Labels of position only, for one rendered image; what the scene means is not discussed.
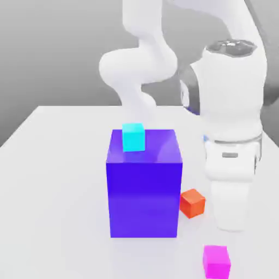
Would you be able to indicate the large purple box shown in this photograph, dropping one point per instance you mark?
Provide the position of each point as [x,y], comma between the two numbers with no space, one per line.
[143,196]

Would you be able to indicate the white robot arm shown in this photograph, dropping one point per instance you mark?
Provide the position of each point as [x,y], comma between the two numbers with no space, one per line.
[231,91]

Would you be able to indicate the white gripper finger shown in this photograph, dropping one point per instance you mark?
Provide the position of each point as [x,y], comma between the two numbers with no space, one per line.
[242,207]
[218,204]

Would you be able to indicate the small magenta cube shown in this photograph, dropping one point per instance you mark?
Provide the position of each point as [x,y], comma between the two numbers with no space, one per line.
[216,262]

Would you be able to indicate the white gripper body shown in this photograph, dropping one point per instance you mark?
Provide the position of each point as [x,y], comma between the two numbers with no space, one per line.
[231,167]

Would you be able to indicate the small cyan cube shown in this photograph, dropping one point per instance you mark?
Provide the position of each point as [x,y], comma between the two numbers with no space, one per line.
[133,138]

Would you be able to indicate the small orange cube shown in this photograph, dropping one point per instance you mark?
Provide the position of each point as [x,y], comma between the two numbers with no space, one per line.
[191,203]

